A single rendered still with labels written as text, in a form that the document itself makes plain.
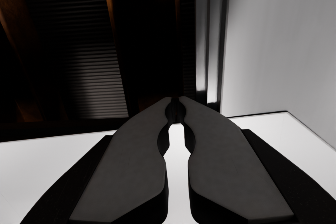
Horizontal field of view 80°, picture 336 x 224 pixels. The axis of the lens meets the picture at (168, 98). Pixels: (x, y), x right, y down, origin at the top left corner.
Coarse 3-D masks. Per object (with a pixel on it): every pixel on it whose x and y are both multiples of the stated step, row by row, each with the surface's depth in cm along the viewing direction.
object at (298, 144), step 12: (288, 120) 14; (288, 132) 14; (300, 132) 14; (312, 132) 14; (288, 144) 15; (300, 144) 15; (312, 144) 15; (324, 144) 15; (288, 156) 15; (300, 156) 15; (312, 156) 15; (324, 156) 15; (300, 168) 16; (312, 168) 16; (324, 168) 16; (324, 180) 17
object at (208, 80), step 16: (208, 0) 12; (224, 0) 11; (208, 16) 12; (224, 16) 11; (208, 32) 13; (224, 32) 11; (208, 48) 13; (208, 64) 13; (208, 80) 14; (208, 96) 15; (0, 128) 18; (16, 128) 18; (32, 128) 18; (48, 128) 17; (64, 128) 17; (80, 128) 17; (96, 128) 17; (112, 128) 17
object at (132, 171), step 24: (144, 120) 10; (168, 120) 11; (120, 144) 8; (144, 144) 8; (168, 144) 10; (96, 168) 7; (120, 168) 7; (144, 168) 7; (96, 192) 6; (120, 192) 6; (144, 192) 6; (168, 192) 8; (72, 216) 6; (96, 216) 6; (120, 216) 6; (144, 216) 6
